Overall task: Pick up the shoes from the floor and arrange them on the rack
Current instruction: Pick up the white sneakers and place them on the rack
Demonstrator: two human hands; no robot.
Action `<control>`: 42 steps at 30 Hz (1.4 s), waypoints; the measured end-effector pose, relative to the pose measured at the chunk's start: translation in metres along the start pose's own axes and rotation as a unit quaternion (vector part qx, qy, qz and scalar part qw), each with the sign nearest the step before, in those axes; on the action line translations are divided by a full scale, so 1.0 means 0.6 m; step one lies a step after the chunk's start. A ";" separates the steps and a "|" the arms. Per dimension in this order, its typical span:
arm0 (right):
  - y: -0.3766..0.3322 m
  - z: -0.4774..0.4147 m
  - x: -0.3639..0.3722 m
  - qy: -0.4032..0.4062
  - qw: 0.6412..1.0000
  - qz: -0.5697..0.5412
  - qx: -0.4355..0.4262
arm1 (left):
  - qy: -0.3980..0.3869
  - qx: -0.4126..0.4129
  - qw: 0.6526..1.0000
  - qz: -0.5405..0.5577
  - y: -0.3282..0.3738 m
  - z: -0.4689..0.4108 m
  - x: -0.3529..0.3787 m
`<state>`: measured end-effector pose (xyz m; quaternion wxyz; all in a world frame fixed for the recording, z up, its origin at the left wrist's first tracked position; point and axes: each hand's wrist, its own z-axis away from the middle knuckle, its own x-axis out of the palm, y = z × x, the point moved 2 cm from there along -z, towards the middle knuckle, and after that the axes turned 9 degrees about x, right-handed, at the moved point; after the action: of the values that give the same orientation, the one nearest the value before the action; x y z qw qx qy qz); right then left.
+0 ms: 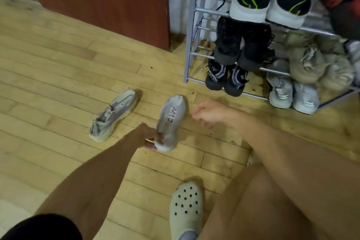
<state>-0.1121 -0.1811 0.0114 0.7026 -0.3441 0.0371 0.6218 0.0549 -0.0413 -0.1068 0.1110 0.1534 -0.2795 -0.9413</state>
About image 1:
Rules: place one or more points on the person's right hand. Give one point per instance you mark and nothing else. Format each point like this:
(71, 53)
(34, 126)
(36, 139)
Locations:
(216, 113)

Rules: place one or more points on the person's left hand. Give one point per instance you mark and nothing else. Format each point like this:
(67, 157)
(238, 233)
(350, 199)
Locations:
(147, 135)

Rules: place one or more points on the plain white sneaker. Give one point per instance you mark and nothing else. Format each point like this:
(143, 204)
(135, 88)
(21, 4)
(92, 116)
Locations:
(170, 121)

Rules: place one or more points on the black sneaker grey stripes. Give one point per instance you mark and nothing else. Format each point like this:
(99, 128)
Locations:
(235, 81)
(216, 76)

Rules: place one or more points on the grey purple sneaker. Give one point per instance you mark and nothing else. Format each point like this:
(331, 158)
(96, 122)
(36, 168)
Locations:
(114, 116)

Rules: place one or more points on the white knit sneaker green stripe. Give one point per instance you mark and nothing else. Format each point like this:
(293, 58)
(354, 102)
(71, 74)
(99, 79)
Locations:
(279, 88)
(305, 97)

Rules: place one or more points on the black sneaker orange marks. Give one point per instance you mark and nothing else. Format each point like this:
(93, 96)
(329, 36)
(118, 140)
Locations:
(227, 40)
(256, 48)

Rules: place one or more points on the grey metal shoe rack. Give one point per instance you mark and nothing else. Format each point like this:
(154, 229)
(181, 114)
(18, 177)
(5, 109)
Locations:
(190, 23)

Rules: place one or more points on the beige sneaker neon yellow accent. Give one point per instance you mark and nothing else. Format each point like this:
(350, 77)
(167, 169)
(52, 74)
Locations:
(305, 59)
(336, 68)

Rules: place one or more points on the black sneaker red patches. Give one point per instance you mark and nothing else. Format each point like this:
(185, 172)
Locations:
(340, 3)

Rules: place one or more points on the person's left forearm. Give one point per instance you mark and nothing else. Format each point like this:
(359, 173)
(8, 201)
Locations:
(92, 180)

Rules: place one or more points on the person's right forearm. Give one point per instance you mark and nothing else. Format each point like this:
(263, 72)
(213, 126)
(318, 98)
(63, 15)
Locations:
(303, 158)

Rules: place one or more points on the person's bare leg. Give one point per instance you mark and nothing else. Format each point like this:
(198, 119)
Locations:
(253, 211)

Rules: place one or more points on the beige perforated clog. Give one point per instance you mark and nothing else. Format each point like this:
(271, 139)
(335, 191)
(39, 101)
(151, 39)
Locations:
(185, 206)

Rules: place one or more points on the grey sock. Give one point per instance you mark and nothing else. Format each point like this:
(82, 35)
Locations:
(188, 235)

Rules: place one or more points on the black shirt sleeve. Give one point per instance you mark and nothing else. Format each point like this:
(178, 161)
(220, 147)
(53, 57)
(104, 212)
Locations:
(39, 228)

